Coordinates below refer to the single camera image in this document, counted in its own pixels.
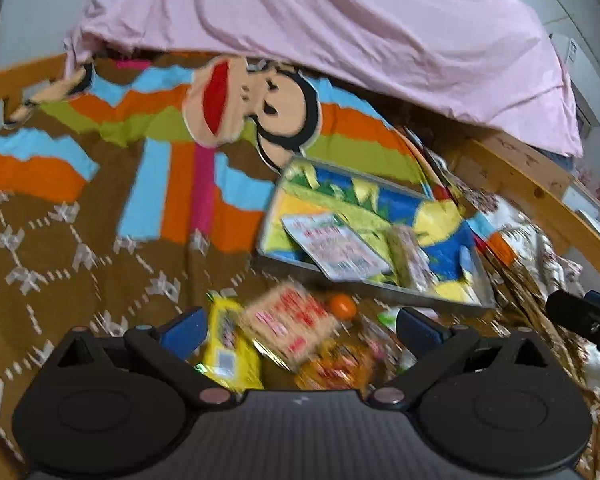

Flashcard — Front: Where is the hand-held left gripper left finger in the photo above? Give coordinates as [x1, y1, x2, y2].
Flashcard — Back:
[55, 307, 231, 406]

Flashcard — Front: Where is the rice cracker packet red print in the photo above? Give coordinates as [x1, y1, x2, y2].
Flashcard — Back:
[240, 282, 341, 373]

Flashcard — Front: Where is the yellow snack packet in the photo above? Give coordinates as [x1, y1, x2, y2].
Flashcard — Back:
[200, 294, 263, 392]

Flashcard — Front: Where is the white red printed snack packet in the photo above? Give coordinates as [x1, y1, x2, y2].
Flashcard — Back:
[281, 214, 393, 282]

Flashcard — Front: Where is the colourful printed blanket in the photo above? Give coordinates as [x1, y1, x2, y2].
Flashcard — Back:
[0, 52, 481, 480]

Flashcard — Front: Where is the wooden bed frame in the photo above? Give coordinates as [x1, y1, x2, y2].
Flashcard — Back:
[0, 52, 600, 286]

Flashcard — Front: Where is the clear packet of brown snack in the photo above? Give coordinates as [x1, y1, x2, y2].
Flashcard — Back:
[387, 225, 433, 291]

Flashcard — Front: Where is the white air conditioner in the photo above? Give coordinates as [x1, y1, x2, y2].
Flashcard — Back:
[549, 32, 600, 130]

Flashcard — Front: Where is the floral patterned cloth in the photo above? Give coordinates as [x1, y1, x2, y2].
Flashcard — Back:
[440, 160, 600, 480]

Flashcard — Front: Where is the golden orange snack packet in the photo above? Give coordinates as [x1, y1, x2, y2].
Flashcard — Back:
[295, 337, 381, 391]

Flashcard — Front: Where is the metal tray with picture lining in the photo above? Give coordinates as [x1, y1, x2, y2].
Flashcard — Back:
[252, 156, 498, 318]

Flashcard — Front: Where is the pink bed sheet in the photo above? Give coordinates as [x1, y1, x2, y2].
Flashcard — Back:
[62, 0, 586, 158]

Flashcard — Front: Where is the white pink printed box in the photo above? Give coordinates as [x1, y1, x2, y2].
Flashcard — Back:
[564, 164, 600, 207]

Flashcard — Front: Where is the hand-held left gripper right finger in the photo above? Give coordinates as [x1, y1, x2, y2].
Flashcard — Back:
[372, 308, 551, 406]

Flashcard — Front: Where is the small orange ball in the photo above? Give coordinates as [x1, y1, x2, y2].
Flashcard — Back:
[329, 294, 357, 320]

